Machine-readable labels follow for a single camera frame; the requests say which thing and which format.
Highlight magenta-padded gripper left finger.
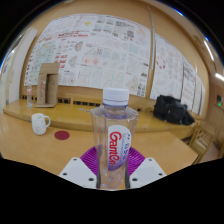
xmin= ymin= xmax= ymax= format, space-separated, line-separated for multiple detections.
xmin=58 ymin=146 xmax=101 ymax=189

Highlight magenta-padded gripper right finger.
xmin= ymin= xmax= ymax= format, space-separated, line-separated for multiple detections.
xmin=125 ymin=146 xmax=168 ymax=189

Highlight clear plastic water bottle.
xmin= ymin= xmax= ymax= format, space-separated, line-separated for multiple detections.
xmin=90 ymin=87 xmax=140 ymax=190

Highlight flat round red coaster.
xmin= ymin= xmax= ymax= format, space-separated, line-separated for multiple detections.
xmin=54 ymin=130 xmax=71 ymax=141

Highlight white ceramic mug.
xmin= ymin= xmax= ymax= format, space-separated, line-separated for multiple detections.
xmin=31 ymin=112 xmax=52 ymax=136

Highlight wooden chair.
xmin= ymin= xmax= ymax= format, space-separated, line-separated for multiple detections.
xmin=188 ymin=119 xmax=224 ymax=164

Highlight black bag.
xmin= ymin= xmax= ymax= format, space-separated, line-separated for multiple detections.
xmin=153 ymin=94 xmax=196 ymax=126

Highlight row of wooden chairs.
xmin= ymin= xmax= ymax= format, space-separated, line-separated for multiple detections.
xmin=20 ymin=93 xmax=154 ymax=111

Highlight small clear drink bottle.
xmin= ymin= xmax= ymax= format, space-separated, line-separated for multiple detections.
xmin=26 ymin=83 xmax=34 ymax=109

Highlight brown cardboard stand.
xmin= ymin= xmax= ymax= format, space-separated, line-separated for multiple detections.
xmin=35 ymin=62 xmax=61 ymax=109

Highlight white door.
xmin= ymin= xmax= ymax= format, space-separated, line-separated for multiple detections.
xmin=1 ymin=27 xmax=38 ymax=113

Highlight narrow wall poster sheets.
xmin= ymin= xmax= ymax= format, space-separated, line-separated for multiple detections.
xmin=149 ymin=33 xmax=207 ymax=118

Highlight large wall poster sheet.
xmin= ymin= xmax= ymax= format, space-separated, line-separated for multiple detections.
xmin=23 ymin=13 xmax=151 ymax=98

